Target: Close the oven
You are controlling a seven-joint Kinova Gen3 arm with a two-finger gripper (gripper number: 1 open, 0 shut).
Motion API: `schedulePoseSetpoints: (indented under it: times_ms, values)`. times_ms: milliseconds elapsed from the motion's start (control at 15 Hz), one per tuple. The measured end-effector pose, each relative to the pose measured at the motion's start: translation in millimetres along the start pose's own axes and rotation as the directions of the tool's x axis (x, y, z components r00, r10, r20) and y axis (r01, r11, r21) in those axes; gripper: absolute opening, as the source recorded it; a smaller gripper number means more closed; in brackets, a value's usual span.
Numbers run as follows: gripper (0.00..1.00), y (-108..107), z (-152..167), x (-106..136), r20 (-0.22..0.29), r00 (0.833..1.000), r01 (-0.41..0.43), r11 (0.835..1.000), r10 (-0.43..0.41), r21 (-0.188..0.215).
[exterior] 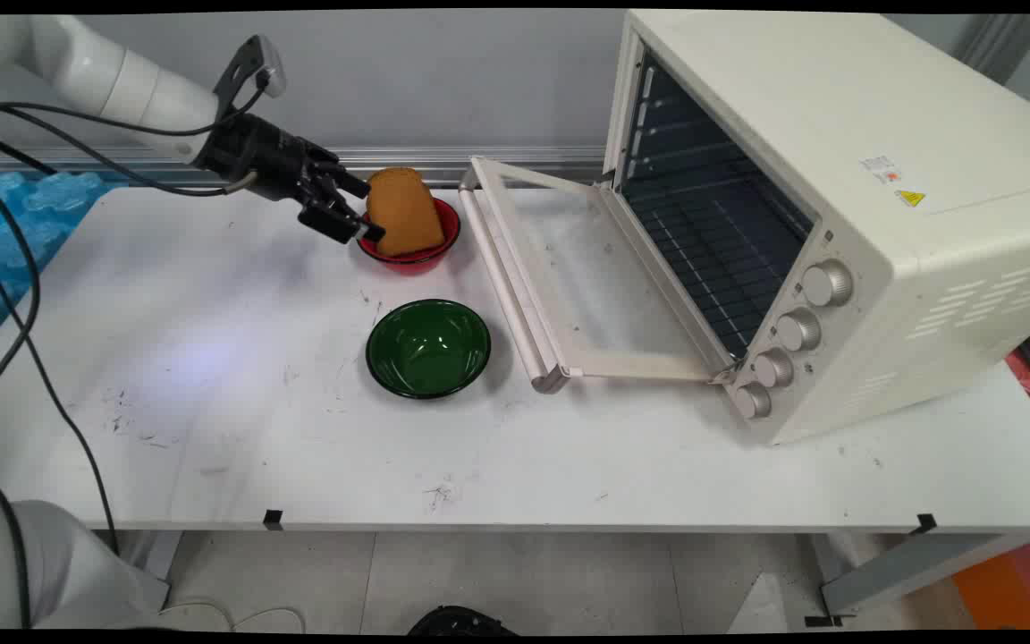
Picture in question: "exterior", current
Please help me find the orange box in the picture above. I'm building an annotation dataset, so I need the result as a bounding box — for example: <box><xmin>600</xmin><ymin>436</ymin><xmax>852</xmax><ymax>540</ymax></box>
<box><xmin>951</xmin><ymin>535</ymin><xmax>1030</xmax><ymax>631</ymax></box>

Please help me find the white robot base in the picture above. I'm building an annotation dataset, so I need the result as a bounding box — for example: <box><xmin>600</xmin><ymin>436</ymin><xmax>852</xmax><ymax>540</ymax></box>
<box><xmin>0</xmin><ymin>499</ymin><xmax>172</xmax><ymax>631</ymax></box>

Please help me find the cream toaster oven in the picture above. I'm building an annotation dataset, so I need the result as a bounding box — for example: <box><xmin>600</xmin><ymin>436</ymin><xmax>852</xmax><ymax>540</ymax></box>
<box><xmin>603</xmin><ymin>10</ymin><xmax>1030</xmax><ymax>446</ymax></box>

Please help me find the glass oven door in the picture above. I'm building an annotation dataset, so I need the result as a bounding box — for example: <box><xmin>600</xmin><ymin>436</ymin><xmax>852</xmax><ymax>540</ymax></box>
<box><xmin>459</xmin><ymin>157</ymin><xmax>742</xmax><ymax>394</ymax></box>

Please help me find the red object behind oven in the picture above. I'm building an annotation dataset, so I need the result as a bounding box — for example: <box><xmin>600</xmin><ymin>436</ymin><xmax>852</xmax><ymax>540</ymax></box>
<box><xmin>1005</xmin><ymin>351</ymin><xmax>1030</xmax><ymax>414</ymax></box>

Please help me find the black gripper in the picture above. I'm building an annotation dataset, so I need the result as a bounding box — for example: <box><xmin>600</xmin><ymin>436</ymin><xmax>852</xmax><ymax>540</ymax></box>
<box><xmin>194</xmin><ymin>113</ymin><xmax>386</xmax><ymax>244</ymax></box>

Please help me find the green bowl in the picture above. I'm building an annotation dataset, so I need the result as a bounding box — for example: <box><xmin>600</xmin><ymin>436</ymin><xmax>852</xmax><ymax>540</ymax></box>
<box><xmin>365</xmin><ymin>299</ymin><xmax>492</xmax><ymax>400</ymax></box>

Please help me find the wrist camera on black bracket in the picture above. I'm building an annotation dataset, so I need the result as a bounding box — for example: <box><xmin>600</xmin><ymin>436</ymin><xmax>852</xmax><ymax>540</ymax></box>
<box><xmin>213</xmin><ymin>34</ymin><xmax>287</xmax><ymax>115</ymax></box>

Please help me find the brown bread loaf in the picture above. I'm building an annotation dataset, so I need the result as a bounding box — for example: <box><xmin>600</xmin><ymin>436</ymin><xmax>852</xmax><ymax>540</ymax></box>
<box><xmin>365</xmin><ymin>167</ymin><xmax>446</xmax><ymax>258</ymax></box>

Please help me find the grey table leg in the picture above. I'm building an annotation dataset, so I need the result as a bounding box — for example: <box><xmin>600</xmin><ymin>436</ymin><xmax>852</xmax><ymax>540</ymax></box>
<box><xmin>819</xmin><ymin>533</ymin><xmax>1030</xmax><ymax>618</ymax></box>

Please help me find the black cable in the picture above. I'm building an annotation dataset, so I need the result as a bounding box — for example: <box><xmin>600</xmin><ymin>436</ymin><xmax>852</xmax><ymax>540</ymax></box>
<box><xmin>0</xmin><ymin>79</ymin><xmax>267</xmax><ymax>197</ymax></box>
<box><xmin>0</xmin><ymin>127</ymin><xmax>121</xmax><ymax>532</ymax></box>

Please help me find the white cable on floor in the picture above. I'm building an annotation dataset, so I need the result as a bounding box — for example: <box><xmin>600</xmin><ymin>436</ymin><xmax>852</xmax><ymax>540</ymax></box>
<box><xmin>157</xmin><ymin>601</ymin><xmax>307</xmax><ymax>634</ymax></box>

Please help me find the black round object on floor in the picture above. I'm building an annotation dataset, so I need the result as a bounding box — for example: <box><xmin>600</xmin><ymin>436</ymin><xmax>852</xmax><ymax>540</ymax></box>
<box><xmin>408</xmin><ymin>606</ymin><xmax>520</xmax><ymax>637</ymax></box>

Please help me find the red bowl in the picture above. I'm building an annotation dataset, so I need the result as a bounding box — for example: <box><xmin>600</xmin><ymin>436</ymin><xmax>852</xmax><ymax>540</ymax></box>
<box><xmin>356</xmin><ymin>197</ymin><xmax>462</xmax><ymax>275</ymax></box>

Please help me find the blue bubble wrap sheet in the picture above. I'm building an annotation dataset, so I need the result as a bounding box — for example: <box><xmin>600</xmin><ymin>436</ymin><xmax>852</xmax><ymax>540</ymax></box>
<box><xmin>0</xmin><ymin>171</ymin><xmax>130</xmax><ymax>360</ymax></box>

